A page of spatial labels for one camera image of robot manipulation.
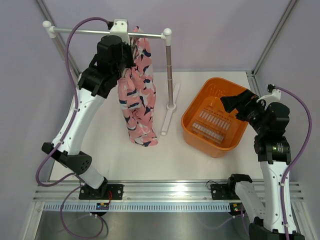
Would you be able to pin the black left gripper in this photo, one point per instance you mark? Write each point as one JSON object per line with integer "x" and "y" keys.
{"x": 126, "y": 47}

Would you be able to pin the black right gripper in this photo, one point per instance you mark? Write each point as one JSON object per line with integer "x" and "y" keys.
{"x": 243, "y": 102}

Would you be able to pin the pink shark print shorts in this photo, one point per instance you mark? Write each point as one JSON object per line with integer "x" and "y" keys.
{"x": 137, "y": 96}

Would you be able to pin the wooden clothes hanger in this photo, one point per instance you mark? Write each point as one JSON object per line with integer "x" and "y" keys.
{"x": 132, "y": 45}

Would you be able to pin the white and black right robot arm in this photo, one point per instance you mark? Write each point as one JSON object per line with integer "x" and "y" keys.
{"x": 272, "y": 219}

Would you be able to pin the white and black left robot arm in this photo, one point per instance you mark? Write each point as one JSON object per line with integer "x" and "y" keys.
{"x": 114, "y": 55}

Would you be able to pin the orange plastic basket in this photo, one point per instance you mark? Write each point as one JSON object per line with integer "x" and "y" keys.
{"x": 206, "y": 126}

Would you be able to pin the metal clothes rack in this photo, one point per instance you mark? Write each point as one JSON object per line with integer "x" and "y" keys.
{"x": 173, "y": 88}

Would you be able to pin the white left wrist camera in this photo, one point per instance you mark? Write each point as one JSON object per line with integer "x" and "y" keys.
{"x": 120, "y": 29}

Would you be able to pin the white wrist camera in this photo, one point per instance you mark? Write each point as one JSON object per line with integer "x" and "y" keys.
{"x": 274, "y": 95}
{"x": 120, "y": 29}

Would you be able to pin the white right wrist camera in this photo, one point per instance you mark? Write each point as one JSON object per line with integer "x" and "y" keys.
{"x": 274, "y": 95}

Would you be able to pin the aluminium mounting rail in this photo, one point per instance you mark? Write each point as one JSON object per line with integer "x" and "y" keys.
{"x": 136, "y": 191}

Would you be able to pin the white slotted cable duct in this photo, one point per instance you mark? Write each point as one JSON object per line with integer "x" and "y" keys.
{"x": 149, "y": 207}

